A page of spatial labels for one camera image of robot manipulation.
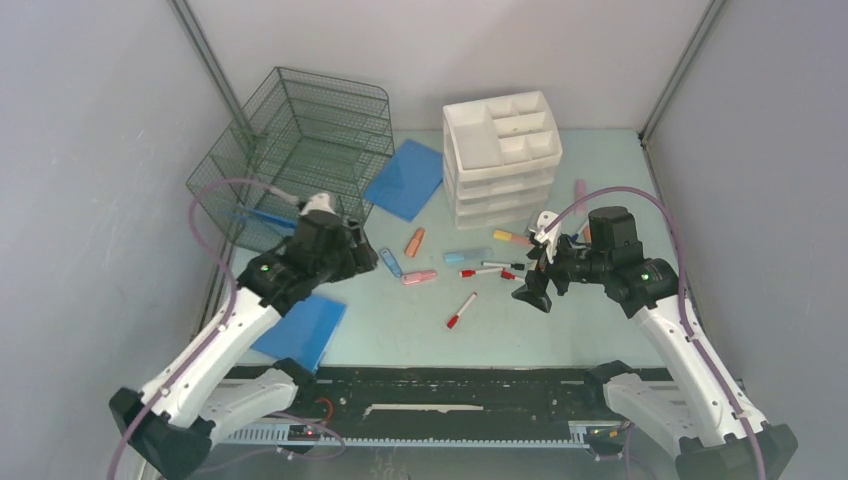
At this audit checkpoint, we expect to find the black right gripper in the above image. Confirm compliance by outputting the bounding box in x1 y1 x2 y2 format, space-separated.
511 231 609 313

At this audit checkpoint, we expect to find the red cap marker lower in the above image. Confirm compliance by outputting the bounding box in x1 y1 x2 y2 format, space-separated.
446 292 478 329

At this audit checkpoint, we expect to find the green wire mesh rack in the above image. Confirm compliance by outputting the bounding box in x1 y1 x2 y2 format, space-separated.
186 67 395 252

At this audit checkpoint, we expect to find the blue folder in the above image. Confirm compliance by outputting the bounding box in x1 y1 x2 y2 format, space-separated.
230 208 297 230
364 140 443 222
251 295 347 373

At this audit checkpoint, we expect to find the red cap marker upper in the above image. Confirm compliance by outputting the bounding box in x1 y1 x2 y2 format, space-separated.
459 267 503 278

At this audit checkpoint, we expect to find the yellow pink highlighter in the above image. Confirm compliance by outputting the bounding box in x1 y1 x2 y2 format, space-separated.
493 229 532 246

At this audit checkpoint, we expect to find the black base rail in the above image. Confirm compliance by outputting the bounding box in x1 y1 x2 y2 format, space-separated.
218 360 750 448

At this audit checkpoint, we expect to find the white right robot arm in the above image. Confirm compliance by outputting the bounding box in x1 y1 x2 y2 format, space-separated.
512 206 798 479

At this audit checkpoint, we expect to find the white plastic drawer organizer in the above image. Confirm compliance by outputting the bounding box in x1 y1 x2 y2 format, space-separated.
443 91 563 230

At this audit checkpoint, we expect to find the blue transparent correction tape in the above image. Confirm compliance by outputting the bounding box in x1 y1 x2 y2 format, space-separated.
379 248 403 278

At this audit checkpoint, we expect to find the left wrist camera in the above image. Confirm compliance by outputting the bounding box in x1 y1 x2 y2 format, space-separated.
299 192 338 216

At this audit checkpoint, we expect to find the pink correction tape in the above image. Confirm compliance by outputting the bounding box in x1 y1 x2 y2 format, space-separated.
400 269 438 286

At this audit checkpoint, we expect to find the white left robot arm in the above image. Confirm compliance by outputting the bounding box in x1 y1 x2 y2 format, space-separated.
108 210 378 479

